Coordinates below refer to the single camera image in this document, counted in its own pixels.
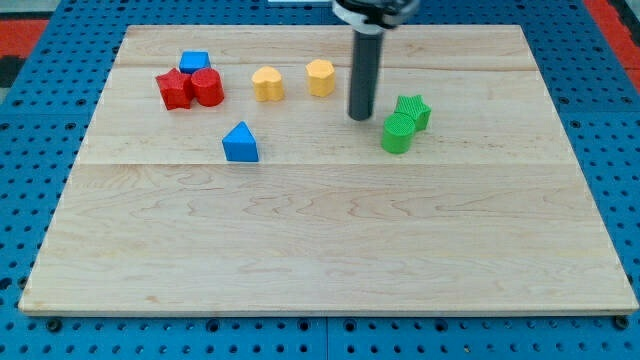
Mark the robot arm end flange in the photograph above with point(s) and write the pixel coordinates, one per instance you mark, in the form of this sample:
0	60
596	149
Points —
372	17

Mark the blue triangle block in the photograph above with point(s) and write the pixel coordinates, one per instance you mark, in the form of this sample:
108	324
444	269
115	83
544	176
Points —
240	145

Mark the green cylinder block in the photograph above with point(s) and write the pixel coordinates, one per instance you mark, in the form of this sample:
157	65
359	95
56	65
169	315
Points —
398	132

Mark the wooden board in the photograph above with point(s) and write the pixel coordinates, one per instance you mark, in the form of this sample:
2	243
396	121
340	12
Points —
487	213

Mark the yellow hexagon block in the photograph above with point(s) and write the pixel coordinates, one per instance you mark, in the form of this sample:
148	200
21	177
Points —
320	77

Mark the yellow heart block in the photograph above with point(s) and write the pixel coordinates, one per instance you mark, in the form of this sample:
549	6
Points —
267	84

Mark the green star block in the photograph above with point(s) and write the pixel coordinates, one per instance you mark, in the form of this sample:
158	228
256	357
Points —
416	108

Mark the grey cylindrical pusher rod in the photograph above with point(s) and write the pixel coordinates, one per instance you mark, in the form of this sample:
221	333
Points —
366	56

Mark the red cylinder block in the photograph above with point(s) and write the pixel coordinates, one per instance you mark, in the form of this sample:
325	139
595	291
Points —
207	87

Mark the red star block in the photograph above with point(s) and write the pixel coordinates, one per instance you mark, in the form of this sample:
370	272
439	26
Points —
175	89

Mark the blue cube block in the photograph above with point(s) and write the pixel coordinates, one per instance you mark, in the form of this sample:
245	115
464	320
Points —
192	61

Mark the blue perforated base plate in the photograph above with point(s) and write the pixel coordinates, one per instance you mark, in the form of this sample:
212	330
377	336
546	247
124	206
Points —
48	108

